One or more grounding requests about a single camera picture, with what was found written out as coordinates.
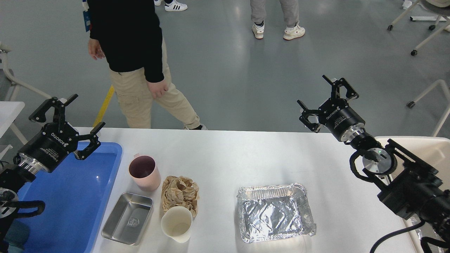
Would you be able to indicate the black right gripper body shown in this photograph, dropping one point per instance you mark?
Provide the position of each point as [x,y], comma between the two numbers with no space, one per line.
[342,121]

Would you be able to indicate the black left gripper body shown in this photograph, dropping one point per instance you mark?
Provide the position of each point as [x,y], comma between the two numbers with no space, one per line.
[51,146]

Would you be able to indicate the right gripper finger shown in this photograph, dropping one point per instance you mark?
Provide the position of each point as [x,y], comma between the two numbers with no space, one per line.
[319,114]
[350,95]

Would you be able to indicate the pink mug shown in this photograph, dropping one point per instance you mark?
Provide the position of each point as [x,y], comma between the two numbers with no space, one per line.
[145,173]

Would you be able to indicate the stainless steel tray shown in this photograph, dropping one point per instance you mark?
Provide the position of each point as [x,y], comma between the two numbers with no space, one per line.
[127,220]

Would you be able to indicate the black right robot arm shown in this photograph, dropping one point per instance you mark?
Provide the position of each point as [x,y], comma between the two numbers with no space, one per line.
[408,185]

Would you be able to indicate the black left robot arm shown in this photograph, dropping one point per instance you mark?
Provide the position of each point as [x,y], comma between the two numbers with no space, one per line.
[24,170]

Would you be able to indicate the small white side table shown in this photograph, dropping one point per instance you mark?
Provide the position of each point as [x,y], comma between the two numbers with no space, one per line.
[9,111]

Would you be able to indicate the blue plastic tray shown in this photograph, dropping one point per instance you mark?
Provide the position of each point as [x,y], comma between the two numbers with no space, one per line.
[76,194]

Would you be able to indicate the white chair leg right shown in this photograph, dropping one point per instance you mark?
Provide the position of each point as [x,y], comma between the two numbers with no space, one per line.
[439,96]

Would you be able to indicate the teal cup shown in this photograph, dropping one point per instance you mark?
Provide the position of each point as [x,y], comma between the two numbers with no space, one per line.
[17,236]

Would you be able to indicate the crumpled brown paper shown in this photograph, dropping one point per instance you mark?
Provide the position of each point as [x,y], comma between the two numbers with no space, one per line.
[180,191]

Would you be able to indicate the aluminium foil container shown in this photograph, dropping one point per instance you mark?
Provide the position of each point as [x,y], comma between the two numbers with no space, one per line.
[274,212]

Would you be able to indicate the beige plastic bin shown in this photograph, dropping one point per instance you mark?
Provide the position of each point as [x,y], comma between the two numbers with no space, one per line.
[436,152]

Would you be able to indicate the white paper cup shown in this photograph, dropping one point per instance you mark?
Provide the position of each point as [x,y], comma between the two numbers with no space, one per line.
[176,224]

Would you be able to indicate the person in black sweater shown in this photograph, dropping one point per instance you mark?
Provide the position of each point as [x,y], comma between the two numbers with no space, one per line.
[128,34]

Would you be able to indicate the person with striped sneakers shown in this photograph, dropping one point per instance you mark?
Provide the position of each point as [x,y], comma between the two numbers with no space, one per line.
[171,5]

